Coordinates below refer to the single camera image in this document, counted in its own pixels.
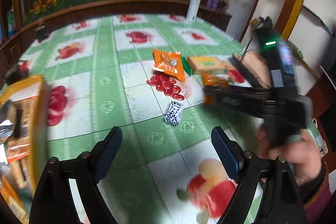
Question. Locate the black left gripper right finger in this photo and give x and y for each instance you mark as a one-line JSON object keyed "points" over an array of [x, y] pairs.
{"points": [[281, 201]]}

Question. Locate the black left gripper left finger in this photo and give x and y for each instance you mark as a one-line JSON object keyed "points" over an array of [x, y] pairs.
{"points": [[53, 202]]}

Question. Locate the cracker pack orange ends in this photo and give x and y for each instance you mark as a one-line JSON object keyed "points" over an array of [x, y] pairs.
{"points": [[18, 144]]}

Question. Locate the blue white patterned candy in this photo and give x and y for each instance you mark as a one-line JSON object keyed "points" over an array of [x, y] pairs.
{"points": [[174, 113]]}

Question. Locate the person's right hand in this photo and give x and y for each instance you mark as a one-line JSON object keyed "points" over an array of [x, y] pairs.
{"points": [[304, 154]]}

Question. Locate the open glasses case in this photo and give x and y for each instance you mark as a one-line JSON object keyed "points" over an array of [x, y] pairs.
{"points": [[253, 68]]}

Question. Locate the orange round-logo snack packet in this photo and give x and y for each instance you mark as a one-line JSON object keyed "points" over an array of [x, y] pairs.
{"points": [[212, 81]]}

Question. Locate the yellow green biscuit pack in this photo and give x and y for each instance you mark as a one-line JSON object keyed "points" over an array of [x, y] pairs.
{"points": [[205, 64]]}

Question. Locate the yellow cardboard box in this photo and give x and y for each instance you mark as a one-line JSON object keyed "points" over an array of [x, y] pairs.
{"points": [[19, 179]]}

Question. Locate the small orange logo snack packet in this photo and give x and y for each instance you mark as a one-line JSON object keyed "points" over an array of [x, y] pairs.
{"points": [[169, 63]]}

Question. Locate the purple bottles pair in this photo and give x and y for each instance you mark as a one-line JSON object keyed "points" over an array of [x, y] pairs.
{"points": [[212, 4]]}

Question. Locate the black lidded jar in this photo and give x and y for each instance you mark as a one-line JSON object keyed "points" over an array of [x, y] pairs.
{"points": [[16, 73]]}

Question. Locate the white spray bottle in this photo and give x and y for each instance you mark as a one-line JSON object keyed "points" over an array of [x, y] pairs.
{"points": [[193, 10]]}

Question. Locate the small dark box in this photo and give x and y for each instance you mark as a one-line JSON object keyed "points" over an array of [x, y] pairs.
{"points": [[42, 33]]}

